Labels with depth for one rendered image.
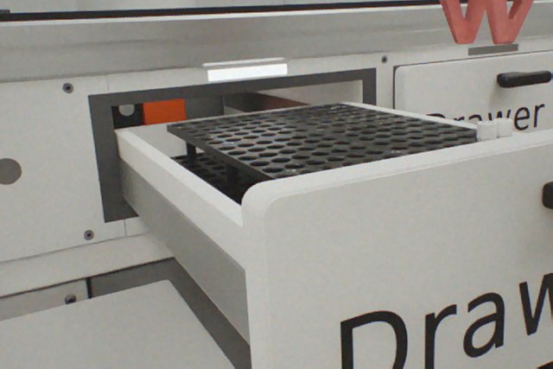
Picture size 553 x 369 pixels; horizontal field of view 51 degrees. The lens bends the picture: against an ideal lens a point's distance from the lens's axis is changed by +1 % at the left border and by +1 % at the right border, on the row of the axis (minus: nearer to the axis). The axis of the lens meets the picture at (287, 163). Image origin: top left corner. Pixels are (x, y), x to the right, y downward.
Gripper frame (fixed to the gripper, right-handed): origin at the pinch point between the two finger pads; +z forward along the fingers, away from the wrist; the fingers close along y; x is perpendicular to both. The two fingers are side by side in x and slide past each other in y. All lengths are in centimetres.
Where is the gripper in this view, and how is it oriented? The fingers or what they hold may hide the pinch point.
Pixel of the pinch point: (484, 30)
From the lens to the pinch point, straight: 39.5
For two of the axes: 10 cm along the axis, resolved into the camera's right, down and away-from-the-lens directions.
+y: 4.4, 2.0, -8.7
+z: 0.3, 9.7, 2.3
